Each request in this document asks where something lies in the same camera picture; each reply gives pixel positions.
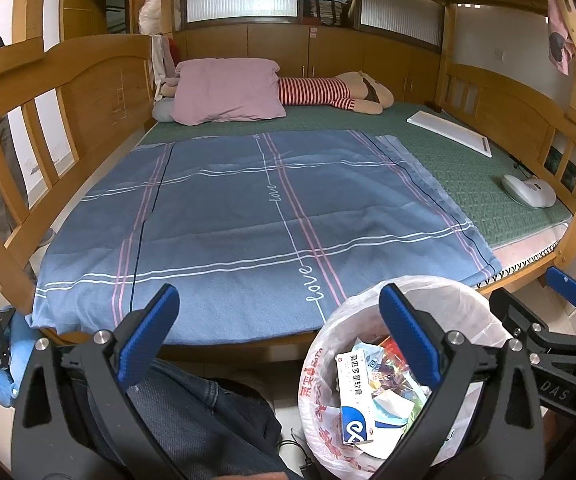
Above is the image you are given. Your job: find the white flat board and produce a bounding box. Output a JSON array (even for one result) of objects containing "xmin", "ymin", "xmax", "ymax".
[{"xmin": 406, "ymin": 110, "xmax": 492, "ymax": 157}]

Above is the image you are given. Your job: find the black power cable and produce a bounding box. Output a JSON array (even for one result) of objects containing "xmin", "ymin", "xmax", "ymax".
[{"xmin": 277, "ymin": 437, "xmax": 319, "ymax": 480}]

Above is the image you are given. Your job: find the dark printed snack wrapper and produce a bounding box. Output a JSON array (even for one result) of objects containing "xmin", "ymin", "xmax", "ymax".
[{"xmin": 368, "ymin": 355, "xmax": 416, "ymax": 396}]

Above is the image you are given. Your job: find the striped plush doll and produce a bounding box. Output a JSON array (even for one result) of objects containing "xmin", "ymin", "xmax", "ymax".
[{"xmin": 278, "ymin": 71, "xmax": 395, "ymax": 115}]

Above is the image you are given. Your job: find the grey plush cushion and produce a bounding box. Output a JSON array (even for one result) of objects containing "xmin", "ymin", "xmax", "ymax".
[{"xmin": 152, "ymin": 97, "xmax": 179, "ymax": 123}]

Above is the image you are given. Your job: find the pink hanging cloth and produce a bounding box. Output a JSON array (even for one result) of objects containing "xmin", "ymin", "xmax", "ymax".
[{"xmin": 547, "ymin": 0, "xmax": 576, "ymax": 76}]

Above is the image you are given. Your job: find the white fluffy hanging bag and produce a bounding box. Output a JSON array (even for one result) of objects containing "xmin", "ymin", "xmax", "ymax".
[{"xmin": 138, "ymin": 0, "xmax": 176, "ymax": 36}]

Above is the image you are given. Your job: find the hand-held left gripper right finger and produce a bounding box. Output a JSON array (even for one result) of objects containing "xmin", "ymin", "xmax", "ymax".
[{"xmin": 378, "ymin": 284, "xmax": 549, "ymax": 480}]

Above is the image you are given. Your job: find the beige hanging towel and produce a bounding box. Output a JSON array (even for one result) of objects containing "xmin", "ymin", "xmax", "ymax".
[{"xmin": 150, "ymin": 35, "xmax": 179, "ymax": 101}]

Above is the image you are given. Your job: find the wooden bunk bed frame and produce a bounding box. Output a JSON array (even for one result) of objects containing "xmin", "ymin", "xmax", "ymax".
[{"xmin": 0, "ymin": 0, "xmax": 576, "ymax": 361}]

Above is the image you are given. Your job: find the blue plaid blanket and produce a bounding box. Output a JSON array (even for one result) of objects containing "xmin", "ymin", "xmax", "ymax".
[{"xmin": 30, "ymin": 130, "xmax": 503, "ymax": 346}]

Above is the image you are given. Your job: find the person's leg in jeans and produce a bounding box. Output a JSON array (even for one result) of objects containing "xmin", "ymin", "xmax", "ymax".
[{"xmin": 85, "ymin": 355, "xmax": 289, "ymax": 480}]

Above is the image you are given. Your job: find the white medicine box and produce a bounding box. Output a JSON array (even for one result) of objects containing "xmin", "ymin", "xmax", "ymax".
[{"xmin": 335, "ymin": 350, "xmax": 377, "ymax": 447}]

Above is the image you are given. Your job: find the white mattress with zigzag edge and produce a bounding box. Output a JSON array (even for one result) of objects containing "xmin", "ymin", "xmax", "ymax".
[{"xmin": 473, "ymin": 220, "xmax": 569, "ymax": 291}]

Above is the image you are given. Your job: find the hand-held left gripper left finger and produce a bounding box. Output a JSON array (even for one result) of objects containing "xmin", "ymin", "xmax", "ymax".
[{"xmin": 10, "ymin": 284, "xmax": 189, "ymax": 480}]

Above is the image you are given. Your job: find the white trash bin with liner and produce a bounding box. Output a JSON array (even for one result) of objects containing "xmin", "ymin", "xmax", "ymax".
[{"xmin": 298, "ymin": 275, "xmax": 514, "ymax": 480}]

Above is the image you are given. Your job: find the pink pillow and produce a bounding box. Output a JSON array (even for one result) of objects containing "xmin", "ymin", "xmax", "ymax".
[{"xmin": 173, "ymin": 58, "xmax": 287, "ymax": 126}]

